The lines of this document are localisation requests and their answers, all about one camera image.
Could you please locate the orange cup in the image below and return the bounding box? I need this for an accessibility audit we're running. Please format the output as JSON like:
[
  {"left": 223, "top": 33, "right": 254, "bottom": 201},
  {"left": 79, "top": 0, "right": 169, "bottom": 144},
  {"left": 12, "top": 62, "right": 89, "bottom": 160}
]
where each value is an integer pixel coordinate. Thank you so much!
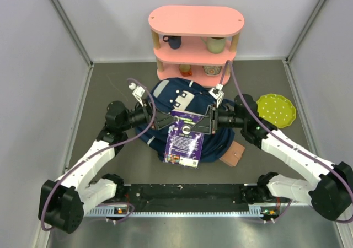
[{"left": 178, "top": 64, "right": 192, "bottom": 77}]

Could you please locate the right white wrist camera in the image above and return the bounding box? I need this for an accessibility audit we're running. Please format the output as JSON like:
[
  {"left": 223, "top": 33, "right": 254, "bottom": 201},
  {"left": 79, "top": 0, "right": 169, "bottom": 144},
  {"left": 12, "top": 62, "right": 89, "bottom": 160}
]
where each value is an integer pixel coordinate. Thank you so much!
[{"left": 208, "top": 83, "right": 224, "bottom": 108}]

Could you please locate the pink three-tier shelf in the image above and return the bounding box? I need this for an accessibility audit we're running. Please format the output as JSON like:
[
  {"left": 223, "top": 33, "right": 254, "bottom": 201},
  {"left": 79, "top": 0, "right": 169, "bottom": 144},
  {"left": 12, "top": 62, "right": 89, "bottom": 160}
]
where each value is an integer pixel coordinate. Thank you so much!
[{"left": 148, "top": 5, "right": 245, "bottom": 88}]

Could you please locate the patterned ceramic bowl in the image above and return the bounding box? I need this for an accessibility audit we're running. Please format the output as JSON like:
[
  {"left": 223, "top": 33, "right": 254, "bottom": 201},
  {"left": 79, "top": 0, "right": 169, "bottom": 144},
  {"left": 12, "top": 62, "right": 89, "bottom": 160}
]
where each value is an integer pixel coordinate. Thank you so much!
[{"left": 203, "top": 66, "right": 222, "bottom": 77}]

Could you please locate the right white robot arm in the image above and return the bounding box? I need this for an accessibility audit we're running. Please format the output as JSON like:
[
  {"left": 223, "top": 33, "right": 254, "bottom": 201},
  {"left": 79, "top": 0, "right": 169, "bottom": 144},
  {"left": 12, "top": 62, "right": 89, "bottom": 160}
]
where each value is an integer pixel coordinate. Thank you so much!
[{"left": 191, "top": 94, "right": 352, "bottom": 222}]

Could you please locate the tan leather wallet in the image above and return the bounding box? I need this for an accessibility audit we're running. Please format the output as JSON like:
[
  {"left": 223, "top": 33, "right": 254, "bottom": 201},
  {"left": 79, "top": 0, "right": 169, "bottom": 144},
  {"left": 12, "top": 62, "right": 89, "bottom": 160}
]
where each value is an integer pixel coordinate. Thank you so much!
[{"left": 220, "top": 141, "right": 245, "bottom": 167}]

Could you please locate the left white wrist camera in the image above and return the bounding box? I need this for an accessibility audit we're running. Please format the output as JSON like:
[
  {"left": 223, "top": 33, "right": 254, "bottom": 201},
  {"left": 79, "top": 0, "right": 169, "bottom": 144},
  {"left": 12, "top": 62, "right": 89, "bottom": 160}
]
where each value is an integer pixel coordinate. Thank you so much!
[{"left": 129, "top": 82, "right": 146, "bottom": 106}]

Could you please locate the dark blue mug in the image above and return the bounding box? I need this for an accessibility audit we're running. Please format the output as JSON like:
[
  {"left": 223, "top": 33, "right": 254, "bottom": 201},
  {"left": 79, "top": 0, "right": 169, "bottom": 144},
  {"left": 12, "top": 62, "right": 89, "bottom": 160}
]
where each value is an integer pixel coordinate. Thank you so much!
[{"left": 162, "top": 35, "right": 181, "bottom": 50}]

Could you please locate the navy blue backpack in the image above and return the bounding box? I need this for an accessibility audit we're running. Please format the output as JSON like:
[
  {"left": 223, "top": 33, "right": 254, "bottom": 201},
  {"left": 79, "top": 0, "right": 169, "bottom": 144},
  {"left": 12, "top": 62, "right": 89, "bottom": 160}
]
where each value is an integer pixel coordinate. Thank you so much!
[{"left": 140, "top": 78, "right": 235, "bottom": 163}]

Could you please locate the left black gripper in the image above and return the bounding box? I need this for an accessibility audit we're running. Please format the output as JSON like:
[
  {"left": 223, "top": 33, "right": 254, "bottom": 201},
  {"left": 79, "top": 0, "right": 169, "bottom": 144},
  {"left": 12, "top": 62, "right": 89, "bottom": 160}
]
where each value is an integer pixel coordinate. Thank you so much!
[{"left": 120, "top": 98, "right": 177, "bottom": 131}]

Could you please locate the green polka dot plate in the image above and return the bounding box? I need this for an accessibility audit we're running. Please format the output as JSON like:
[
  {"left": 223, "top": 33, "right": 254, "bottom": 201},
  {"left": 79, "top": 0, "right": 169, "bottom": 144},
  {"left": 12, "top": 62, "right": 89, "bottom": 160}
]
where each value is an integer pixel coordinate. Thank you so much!
[{"left": 256, "top": 93, "right": 296, "bottom": 128}]

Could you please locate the purple book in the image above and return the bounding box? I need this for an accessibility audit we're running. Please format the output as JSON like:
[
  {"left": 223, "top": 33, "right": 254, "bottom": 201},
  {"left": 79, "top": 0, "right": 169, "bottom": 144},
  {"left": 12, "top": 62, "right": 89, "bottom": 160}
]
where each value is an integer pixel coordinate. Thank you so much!
[{"left": 163, "top": 110, "right": 204, "bottom": 169}]

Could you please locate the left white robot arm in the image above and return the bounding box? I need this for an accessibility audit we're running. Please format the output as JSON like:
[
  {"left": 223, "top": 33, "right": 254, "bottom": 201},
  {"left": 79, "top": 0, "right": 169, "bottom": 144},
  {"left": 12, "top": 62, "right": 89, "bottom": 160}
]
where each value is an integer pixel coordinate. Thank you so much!
[{"left": 38, "top": 100, "right": 177, "bottom": 234}]

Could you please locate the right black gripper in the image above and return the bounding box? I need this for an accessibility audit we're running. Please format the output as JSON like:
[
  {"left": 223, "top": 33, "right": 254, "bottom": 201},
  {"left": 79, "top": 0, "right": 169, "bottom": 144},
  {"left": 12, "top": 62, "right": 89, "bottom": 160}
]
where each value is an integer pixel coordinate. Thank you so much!
[{"left": 191, "top": 104, "right": 246, "bottom": 134}]

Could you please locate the pale green mug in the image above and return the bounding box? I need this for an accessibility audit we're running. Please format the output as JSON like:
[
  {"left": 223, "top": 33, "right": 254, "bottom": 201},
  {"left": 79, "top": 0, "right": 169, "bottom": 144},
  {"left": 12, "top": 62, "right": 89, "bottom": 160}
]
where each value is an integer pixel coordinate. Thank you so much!
[{"left": 201, "top": 37, "right": 227, "bottom": 54}]

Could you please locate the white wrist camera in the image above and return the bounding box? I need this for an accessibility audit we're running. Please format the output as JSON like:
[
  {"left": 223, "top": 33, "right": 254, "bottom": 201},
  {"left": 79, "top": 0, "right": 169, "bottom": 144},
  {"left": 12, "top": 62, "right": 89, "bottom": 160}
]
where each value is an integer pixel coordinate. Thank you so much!
[
  {"left": 129, "top": 82, "right": 146, "bottom": 106},
  {"left": 208, "top": 83, "right": 224, "bottom": 108}
]

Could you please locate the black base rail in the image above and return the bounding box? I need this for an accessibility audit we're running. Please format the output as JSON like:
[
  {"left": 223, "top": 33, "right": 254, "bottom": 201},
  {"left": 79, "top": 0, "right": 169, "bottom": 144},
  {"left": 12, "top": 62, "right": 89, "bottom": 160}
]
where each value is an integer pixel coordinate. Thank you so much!
[{"left": 93, "top": 183, "right": 279, "bottom": 212}]

